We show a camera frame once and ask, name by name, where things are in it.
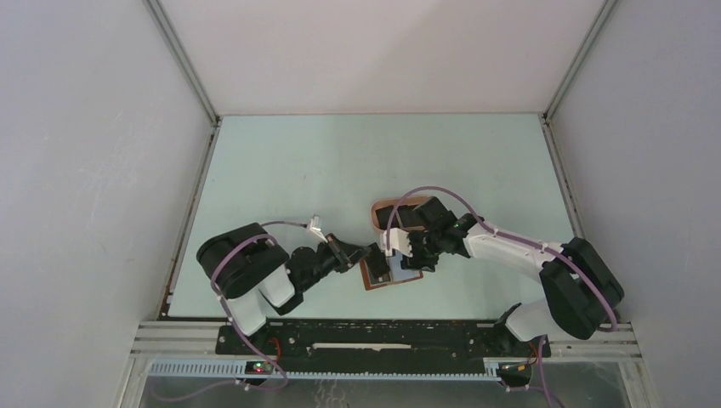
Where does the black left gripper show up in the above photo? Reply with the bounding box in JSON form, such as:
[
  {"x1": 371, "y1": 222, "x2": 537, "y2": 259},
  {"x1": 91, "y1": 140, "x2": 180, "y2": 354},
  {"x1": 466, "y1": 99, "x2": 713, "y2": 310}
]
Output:
[{"x1": 299, "y1": 231, "x2": 370, "y2": 292}]

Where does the pink oval plastic tray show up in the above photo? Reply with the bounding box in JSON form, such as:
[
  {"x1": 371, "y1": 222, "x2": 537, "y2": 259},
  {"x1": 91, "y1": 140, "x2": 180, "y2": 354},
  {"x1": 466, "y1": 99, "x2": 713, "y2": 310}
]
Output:
[{"x1": 371, "y1": 195, "x2": 429, "y2": 232}]

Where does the brown leather card holder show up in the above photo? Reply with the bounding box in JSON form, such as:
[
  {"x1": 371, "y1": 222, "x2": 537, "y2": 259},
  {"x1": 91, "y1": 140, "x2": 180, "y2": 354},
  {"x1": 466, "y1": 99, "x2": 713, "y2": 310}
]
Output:
[{"x1": 360, "y1": 252, "x2": 423, "y2": 291}]

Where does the black card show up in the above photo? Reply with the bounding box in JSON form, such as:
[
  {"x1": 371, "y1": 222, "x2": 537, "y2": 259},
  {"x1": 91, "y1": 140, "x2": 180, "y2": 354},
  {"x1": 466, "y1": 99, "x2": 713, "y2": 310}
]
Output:
[
  {"x1": 374, "y1": 205, "x2": 422, "y2": 230},
  {"x1": 364, "y1": 243, "x2": 391, "y2": 284}
]

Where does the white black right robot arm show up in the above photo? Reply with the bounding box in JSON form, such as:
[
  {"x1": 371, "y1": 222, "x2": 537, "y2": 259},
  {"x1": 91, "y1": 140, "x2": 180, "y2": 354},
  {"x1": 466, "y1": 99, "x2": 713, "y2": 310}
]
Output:
[{"x1": 381, "y1": 196, "x2": 625, "y2": 355}]

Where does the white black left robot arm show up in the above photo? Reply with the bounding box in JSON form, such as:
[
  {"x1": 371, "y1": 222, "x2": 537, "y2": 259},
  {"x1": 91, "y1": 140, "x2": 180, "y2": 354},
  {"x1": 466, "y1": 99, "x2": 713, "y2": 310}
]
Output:
[{"x1": 196, "y1": 216, "x2": 383, "y2": 354}]

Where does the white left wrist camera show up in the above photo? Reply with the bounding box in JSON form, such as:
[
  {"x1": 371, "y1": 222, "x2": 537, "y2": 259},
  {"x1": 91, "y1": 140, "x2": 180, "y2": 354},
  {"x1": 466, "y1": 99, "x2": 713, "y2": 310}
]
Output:
[{"x1": 305, "y1": 214, "x2": 327, "y2": 242}]

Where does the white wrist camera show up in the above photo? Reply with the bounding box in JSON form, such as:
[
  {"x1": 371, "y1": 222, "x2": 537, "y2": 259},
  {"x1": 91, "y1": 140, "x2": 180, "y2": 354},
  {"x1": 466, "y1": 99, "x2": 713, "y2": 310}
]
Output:
[
  {"x1": 305, "y1": 214, "x2": 327, "y2": 242},
  {"x1": 379, "y1": 228, "x2": 412, "y2": 258}
]

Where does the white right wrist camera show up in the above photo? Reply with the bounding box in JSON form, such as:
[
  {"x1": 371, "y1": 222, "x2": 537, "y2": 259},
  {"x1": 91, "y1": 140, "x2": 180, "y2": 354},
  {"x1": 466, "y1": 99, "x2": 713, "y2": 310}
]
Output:
[{"x1": 379, "y1": 228, "x2": 412, "y2": 258}]

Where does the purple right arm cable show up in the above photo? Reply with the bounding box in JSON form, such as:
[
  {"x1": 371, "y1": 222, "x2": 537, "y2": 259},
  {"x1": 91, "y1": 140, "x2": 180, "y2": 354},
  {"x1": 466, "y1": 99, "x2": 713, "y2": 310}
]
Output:
[{"x1": 383, "y1": 185, "x2": 621, "y2": 408}]

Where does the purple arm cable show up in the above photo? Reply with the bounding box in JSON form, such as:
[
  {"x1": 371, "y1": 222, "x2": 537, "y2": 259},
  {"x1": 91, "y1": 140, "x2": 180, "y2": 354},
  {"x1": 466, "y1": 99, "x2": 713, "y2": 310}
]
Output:
[
  {"x1": 383, "y1": 185, "x2": 621, "y2": 408},
  {"x1": 149, "y1": 219, "x2": 316, "y2": 404}
]

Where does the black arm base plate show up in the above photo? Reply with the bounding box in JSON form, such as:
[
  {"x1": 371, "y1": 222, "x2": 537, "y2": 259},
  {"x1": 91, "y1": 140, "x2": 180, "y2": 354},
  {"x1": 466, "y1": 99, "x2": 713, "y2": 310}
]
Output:
[{"x1": 215, "y1": 319, "x2": 551, "y2": 375}]

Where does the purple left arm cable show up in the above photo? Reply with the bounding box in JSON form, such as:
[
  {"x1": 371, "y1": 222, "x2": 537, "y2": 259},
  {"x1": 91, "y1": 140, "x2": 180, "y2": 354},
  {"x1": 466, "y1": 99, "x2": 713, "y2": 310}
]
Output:
[{"x1": 149, "y1": 219, "x2": 316, "y2": 404}]

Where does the aluminium frame rail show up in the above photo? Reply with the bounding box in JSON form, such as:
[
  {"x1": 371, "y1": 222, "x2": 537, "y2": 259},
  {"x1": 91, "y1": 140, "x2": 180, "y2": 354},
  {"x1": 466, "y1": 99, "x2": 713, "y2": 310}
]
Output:
[{"x1": 131, "y1": 320, "x2": 642, "y2": 387}]

